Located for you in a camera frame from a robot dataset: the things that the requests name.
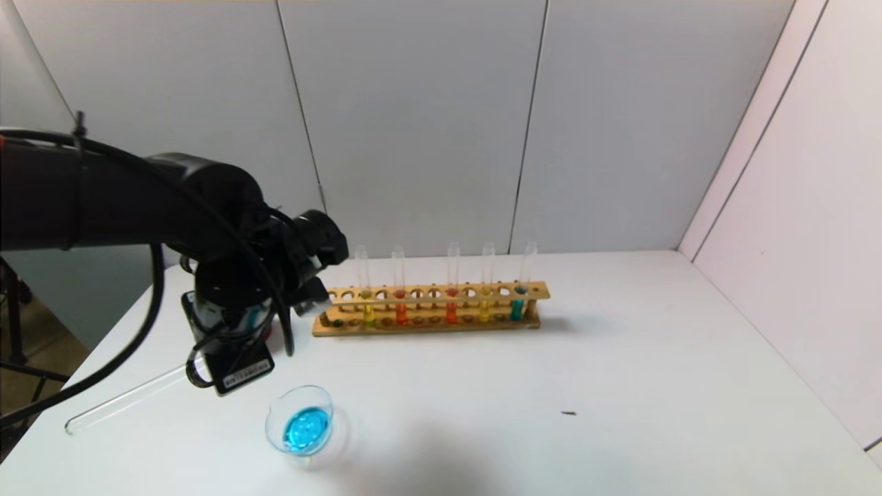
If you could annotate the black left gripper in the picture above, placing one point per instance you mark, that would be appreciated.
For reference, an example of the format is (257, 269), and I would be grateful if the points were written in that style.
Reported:
(242, 373)

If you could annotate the glass test tube blue pigment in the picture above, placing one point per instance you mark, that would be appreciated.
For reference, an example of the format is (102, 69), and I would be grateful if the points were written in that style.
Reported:
(124, 402)

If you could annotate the glass test tube yellow pigment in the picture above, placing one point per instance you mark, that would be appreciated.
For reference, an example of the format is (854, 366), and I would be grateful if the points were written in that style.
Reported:
(369, 315)
(484, 311)

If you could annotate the orange and black left arm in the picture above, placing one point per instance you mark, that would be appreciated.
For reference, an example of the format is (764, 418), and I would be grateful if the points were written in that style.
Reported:
(103, 207)

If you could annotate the glass test tube orange pigment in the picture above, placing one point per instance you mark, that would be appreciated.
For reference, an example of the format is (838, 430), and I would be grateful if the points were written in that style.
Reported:
(451, 313)
(401, 313)

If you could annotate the wooden test tube rack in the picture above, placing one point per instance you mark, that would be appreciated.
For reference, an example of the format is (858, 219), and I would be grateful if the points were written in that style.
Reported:
(441, 329)

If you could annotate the glass test tube teal pigment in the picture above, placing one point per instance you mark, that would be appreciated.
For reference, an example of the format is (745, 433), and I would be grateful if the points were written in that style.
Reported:
(516, 310)

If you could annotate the dark red plastic cup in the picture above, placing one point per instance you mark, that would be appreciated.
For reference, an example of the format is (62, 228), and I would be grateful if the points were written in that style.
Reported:
(269, 329)

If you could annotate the clear glass dish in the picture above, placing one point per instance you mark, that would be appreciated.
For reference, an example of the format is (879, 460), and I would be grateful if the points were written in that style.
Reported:
(303, 427)

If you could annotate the black metal stand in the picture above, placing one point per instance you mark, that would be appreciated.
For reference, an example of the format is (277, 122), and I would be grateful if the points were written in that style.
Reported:
(14, 317)

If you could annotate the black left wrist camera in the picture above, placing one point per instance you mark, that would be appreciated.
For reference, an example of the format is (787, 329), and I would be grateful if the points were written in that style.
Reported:
(320, 238)

